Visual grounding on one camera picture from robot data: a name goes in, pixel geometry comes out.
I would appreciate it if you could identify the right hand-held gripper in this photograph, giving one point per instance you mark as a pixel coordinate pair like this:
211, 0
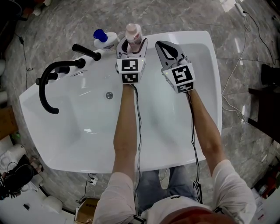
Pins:
180, 76

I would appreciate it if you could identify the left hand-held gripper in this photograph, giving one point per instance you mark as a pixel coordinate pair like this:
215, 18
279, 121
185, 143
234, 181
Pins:
130, 70

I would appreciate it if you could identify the pink bottle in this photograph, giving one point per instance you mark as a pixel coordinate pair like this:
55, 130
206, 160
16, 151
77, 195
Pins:
134, 36

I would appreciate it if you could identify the white bathtub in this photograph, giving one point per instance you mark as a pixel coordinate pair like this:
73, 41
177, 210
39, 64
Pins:
76, 122

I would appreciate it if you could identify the person's left forearm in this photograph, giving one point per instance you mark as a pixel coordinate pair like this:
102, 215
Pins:
125, 131

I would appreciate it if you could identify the person's right forearm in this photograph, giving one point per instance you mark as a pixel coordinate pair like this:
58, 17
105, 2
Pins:
207, 135

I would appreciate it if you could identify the white bottle with blue cap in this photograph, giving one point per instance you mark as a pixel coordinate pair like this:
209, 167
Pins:
107, 42

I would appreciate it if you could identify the black faucet knob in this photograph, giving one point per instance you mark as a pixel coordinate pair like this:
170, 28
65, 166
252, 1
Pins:
62, 70

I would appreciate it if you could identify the black curved faucet spout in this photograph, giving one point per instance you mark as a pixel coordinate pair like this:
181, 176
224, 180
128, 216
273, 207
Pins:
42, 87

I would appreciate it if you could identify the black box-shaped device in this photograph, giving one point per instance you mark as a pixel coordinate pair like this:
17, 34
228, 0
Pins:
270, 74

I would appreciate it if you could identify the dark wooden furniture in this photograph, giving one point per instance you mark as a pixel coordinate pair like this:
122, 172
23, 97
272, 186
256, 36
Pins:
265, 109

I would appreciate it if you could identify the white power strip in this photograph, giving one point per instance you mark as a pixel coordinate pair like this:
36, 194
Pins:
94, 180

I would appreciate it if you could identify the person's blue jeans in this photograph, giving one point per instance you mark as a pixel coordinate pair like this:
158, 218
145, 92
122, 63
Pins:
151, 192

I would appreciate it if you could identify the brown cardboard box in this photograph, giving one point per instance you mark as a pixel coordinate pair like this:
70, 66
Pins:
6, 122

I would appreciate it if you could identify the person's white shirt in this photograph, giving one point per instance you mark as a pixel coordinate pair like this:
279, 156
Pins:
229, 192

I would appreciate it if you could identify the open cardboard box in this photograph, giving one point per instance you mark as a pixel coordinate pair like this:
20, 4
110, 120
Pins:
84, 210

